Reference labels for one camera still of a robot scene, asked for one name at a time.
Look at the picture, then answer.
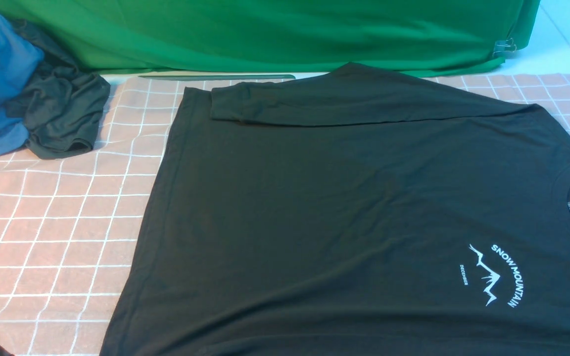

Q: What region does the dark gray long-sleeved shirt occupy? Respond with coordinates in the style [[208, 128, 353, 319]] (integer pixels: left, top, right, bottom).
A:
[[100, 63, 570, 356]]

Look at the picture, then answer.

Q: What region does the pink white-grid tablecloth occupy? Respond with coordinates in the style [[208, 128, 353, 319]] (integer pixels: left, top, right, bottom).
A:
[[0, 74, 570, 356]]

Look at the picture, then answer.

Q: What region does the dark gray crumpled garment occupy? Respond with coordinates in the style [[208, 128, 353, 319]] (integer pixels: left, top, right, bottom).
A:
[[4, 19, 110, 160]]

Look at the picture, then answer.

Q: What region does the green backdrop cloth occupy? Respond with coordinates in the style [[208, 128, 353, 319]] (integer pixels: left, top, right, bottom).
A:
[[0, 0, 540, 77]]

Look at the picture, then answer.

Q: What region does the metal binder clip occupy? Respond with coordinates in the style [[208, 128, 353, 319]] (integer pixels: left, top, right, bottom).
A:
[[492, 38, 518, 58]]

